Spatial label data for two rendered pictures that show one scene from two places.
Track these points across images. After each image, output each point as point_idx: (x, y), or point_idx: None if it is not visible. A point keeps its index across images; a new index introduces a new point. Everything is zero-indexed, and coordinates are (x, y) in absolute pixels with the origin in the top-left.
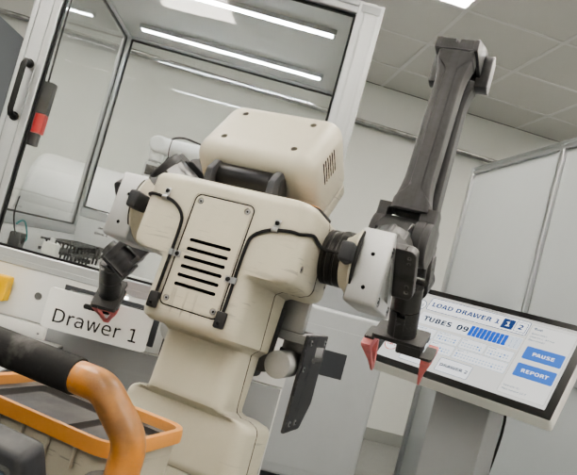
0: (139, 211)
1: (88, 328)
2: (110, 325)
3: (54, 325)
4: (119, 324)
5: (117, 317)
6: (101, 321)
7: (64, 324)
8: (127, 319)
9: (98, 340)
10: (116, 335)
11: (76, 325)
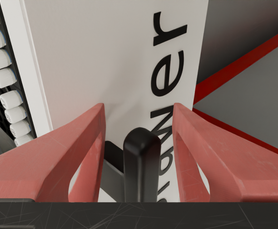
0: None
1: (170, 133)
2: (149, 70)
3: (173, 200)
4: (138, 34)
5: (110, 67)
6: (144, 115)
7: (168, 187)
8: (101, 2)
9: (196, 75)
10: (180, 17)
11: (166, 164)
